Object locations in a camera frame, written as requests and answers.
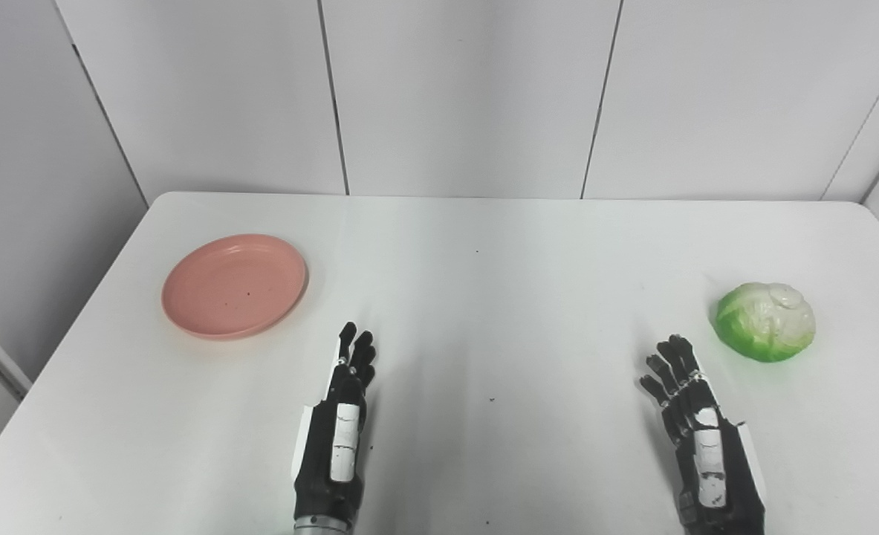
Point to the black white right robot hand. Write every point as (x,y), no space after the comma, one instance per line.
(732,483)

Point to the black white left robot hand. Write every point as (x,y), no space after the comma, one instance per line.
(328,453)

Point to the green white cabbage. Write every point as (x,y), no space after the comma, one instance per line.
(764,323)

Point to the pink round plate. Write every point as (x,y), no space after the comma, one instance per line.
(235,286)

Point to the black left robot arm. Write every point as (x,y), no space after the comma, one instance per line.
(322,526)

